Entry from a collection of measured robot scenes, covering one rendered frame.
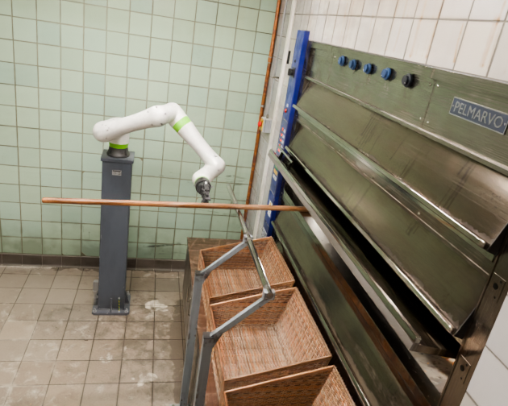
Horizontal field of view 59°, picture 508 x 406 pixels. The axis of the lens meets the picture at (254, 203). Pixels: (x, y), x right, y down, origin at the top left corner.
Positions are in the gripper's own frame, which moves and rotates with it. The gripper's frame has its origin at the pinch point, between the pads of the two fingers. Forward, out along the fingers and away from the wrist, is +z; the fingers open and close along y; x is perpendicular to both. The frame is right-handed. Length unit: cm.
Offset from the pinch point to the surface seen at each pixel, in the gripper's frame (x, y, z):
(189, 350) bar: 5, 72, 37
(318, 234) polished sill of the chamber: -56, 2, 32
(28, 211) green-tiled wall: 122, 71, -127
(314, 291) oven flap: -51, 24, 51
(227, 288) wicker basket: -21, 61, -6
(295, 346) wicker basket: -45, 52, 59
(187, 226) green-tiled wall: -5, 76, -125
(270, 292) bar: -16, 3, 85
